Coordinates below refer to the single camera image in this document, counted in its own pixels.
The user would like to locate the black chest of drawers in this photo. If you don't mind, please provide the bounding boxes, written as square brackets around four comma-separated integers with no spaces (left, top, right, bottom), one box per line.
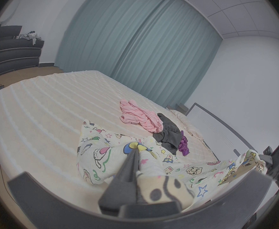
[0,25,44,79]

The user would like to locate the blue-green curtain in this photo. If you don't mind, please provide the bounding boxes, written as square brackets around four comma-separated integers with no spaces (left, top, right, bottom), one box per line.
[55,0,223,109]

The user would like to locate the grey bedside table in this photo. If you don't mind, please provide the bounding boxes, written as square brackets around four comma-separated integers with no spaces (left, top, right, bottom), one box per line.
[166,103,189,115]

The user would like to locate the black garment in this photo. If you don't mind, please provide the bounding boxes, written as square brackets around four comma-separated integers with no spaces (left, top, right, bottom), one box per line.
[153,113,184,156]

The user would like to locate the cream pillow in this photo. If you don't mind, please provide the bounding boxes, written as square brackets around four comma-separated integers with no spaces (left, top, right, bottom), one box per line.
[172,109,204,140]

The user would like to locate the bed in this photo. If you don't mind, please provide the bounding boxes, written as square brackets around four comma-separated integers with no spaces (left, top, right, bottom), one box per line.
[0,70,258,215]

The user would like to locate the white printed pyjama garment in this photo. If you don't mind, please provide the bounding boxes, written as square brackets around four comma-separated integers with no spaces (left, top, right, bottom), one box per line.
[76,121,267,210]

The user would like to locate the pink garment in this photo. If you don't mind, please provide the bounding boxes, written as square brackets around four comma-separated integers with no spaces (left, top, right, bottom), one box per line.
[119,99,164,133]

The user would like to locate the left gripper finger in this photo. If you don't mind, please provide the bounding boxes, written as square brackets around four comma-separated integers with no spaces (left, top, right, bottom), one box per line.
[98,148,140,216]

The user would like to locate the grey and white cloth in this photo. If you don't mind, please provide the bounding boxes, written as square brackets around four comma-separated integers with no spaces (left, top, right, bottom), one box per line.
[19,31,42,46]

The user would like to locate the purple garment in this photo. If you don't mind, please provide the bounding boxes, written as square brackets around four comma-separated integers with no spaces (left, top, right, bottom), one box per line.
[178,131,190,156]

